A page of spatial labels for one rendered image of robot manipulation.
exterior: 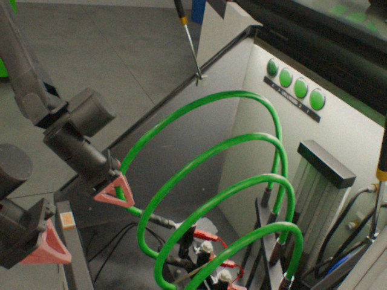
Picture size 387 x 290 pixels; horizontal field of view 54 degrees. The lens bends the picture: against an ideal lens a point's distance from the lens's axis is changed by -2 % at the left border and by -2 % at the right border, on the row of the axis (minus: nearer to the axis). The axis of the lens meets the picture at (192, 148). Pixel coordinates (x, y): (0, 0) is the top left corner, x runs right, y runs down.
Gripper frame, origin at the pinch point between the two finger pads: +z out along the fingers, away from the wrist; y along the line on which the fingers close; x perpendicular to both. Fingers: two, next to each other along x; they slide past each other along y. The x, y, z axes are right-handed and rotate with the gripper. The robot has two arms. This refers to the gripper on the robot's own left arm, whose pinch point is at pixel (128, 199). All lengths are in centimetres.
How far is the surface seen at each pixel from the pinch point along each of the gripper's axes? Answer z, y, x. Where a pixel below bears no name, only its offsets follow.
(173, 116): -7.9, -2.1, -17.4
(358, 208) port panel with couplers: 30.8, -9.3, -34.2
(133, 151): -7.8, -2.1, -7.9
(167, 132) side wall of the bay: 9.0, 35.7, -11.5
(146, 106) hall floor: 77, 292, 9
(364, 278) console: 15.2, -33.5, -24.0
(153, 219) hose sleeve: 8.5, 2.4, 0.1
